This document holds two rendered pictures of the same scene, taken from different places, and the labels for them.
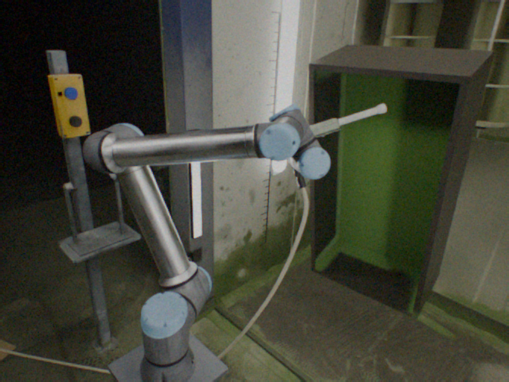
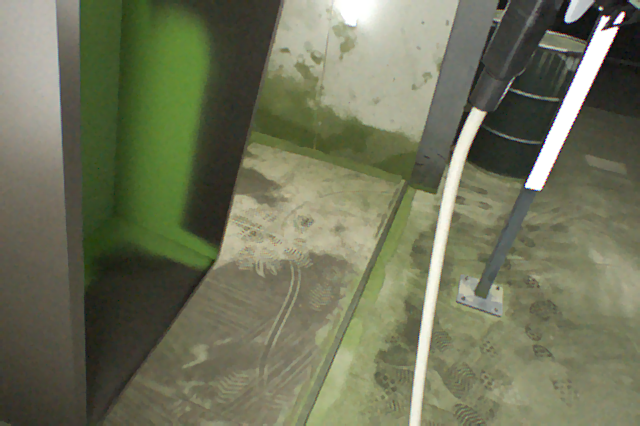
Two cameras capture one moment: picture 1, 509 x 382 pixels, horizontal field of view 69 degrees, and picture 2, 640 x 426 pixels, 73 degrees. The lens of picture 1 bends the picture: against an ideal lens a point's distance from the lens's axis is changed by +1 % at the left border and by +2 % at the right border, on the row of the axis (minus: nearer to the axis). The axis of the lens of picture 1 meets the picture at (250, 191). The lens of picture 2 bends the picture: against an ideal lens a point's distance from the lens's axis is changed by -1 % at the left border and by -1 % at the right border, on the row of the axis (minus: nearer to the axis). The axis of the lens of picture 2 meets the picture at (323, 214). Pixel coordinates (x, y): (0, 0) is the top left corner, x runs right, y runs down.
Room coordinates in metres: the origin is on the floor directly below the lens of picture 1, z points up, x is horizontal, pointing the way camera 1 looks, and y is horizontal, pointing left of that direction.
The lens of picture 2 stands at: (1.64, 0.14, 1.36)
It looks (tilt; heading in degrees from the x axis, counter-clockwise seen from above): 35 degrees down; 241
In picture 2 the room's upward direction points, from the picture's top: 9 degrees clockwise
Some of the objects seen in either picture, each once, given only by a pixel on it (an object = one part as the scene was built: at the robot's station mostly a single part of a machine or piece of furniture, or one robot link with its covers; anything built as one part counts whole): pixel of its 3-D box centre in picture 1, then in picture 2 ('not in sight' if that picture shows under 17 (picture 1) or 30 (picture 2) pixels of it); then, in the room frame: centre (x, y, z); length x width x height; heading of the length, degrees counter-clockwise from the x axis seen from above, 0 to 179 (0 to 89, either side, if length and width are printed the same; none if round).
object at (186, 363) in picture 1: (167, 356); not in sight; (0.94, 0.27, 0.69); 0.19 x 0.19 x 0.10
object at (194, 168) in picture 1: (195, 186); not in sight; (1.83, 0.30, 0.96); 0.06 x 0.02 x 0.63; 136
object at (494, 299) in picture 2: not in sight; (480, 294); (0.24, -0.81, 0.01); 0.20 x 0.20 x 0.01; 46
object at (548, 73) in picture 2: not in sight; (522, 105); (-0.86, -1.87, 0.44); 0.59 x 0.58 x 0.89; 60
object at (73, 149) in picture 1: (85, 223); not in sight; (1.63, 0.84, 0.82); 0.06 x 0.06 x 1.64; 46
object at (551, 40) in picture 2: not in sight; (548, 41); (-0.87, -1.88, 0.86); 0.54 x 0.54 x 0.01
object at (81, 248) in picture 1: (96, 210); not in sight; (1.52, 0.72, 0.95); 0.26 x 0.15 x 0.32; 136
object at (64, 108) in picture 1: (70, 106); not in sight; (1.59, 0.79, 1.42); 0.12 x 0.06 x 0.26; 136
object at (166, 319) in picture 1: (166, 324); not in sight; (0.95, 0.27, 0.83); 0.17 x 0.15 x 0.18; 166
